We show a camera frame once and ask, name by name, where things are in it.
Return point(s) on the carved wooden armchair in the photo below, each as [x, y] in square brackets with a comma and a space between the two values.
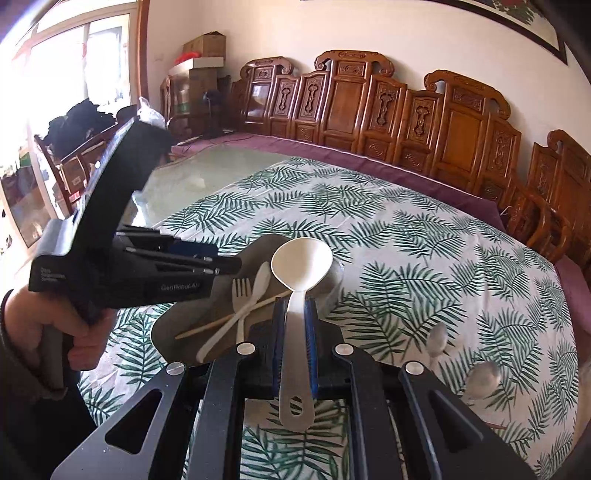
[563, 175]

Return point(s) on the brown cardboard box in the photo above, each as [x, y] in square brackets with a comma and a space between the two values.
[205, 44]

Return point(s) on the long purple seat cushion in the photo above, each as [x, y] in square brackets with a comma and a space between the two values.
[369, 170]

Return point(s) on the white plastic fork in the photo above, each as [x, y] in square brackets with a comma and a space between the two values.
[242, 290]

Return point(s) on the white flat box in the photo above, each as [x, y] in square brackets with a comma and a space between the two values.
[198, 65]

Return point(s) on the clear plastic bag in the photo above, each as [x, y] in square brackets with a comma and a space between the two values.
[150, 113]

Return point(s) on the wooden door frame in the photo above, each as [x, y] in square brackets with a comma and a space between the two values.
[144, 50]

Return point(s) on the glass front cabinet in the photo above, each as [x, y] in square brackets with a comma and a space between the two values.
[184, 99]

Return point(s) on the rectangular metal tray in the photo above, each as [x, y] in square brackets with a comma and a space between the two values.
[258, 256]

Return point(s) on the white plastic spoon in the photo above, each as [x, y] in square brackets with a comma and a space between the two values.
[262, 279]

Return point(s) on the white ladle spoon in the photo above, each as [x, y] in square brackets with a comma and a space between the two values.
[300, 267]

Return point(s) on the wooden chopstick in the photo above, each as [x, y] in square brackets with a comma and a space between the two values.
[497, 427]
[217, 324]

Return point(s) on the framed peony painting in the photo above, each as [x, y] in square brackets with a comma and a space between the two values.
[531, 23]

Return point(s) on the pile of dark clothes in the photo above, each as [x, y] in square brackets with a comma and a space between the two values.
[78, 122]

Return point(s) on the carved wooden sofa bench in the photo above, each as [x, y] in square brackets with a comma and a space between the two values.
[351, 101]

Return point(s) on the wooden dining chair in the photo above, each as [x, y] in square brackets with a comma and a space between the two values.
[76, 161]

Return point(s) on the person's left hand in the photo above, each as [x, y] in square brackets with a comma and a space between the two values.
[23, 318]

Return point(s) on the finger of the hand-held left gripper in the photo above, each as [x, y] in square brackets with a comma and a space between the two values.
[221, 268]
[194, 250]

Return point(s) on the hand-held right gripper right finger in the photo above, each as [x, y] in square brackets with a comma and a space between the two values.
[311, 350]

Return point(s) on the small purple seat cushion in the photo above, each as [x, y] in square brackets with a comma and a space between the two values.
[575, 281]

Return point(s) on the leaf print tablecloth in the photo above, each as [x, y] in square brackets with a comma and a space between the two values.
[415, 240]

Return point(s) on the red cloth item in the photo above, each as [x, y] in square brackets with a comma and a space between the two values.
[187, 56]

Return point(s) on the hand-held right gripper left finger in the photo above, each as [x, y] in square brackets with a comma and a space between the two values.
[277, 350]

